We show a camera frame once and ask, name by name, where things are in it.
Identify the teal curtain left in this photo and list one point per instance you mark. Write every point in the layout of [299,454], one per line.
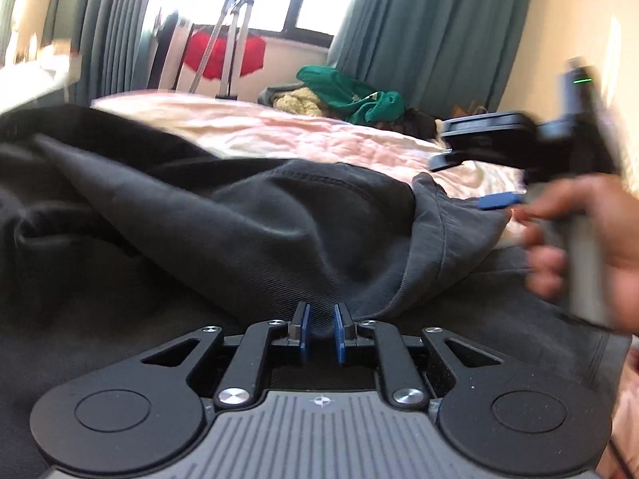
[113,39]

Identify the green garment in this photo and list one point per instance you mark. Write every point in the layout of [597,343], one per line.
[352,100]

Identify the teal curtain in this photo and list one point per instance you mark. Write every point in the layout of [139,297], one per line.
[437,54]
[113,39]

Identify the yellow knitted garment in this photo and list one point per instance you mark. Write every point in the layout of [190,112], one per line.
[301,101]

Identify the person's right hand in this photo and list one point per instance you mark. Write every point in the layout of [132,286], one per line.
[614,216]

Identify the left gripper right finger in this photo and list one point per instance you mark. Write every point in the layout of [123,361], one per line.
[343,331]

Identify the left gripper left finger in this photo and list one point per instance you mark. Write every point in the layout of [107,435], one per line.
[299,330]

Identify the red cloth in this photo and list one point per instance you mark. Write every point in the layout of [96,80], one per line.
[253,57]

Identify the teal curtain right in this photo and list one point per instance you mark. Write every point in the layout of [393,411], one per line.
[437,54]

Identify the black garment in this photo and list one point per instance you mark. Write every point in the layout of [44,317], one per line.
[117,237]

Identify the pink bed sheet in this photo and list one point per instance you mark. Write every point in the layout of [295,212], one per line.
[309,129]

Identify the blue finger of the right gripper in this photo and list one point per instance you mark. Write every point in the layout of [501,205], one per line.
[502,200]

